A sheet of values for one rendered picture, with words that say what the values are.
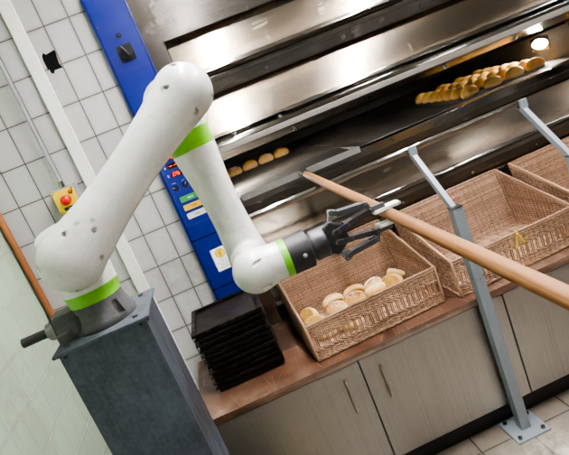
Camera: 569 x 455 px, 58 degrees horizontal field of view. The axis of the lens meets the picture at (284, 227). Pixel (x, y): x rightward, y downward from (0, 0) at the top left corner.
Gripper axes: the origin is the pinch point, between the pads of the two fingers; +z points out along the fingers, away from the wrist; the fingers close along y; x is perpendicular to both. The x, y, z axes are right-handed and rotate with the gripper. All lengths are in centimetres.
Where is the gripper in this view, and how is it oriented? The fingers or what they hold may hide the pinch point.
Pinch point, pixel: (387, 213)
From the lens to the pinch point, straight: 127.4
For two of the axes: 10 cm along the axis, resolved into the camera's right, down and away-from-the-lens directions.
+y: 3.6, 9.0, 2.3
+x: 1.7, 1.8, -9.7
